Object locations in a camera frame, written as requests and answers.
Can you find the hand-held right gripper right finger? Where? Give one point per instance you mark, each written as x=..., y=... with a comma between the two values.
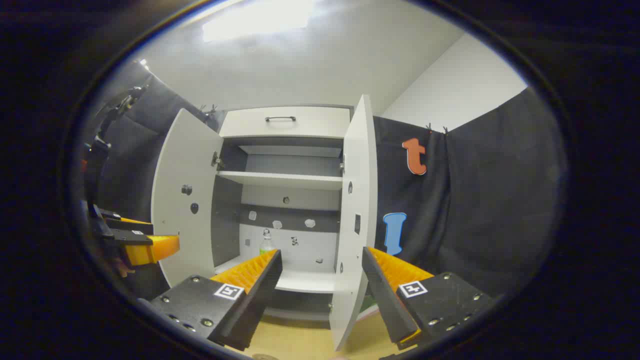
x=382, y=295

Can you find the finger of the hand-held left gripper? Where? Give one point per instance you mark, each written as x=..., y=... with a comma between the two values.
x=150, y=247
x=130, y=226

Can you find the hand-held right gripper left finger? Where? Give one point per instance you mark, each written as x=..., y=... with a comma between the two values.
x=260, y=295

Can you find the green drink bottle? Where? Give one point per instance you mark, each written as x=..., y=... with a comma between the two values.
x=266, y=245

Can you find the white cabinet door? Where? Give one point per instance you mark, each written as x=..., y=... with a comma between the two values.
x=175, y=165

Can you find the white cabinet with grey interior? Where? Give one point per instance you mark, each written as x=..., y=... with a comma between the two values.
x=280, y=180

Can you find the white cabinet door cat print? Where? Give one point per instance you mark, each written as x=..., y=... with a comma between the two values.
x=357, y=165

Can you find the black backdrop cloth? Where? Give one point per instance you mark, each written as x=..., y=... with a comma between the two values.
x=475, y=200

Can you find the ceiling light panel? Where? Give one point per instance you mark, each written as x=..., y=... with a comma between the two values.
x=255, y=20

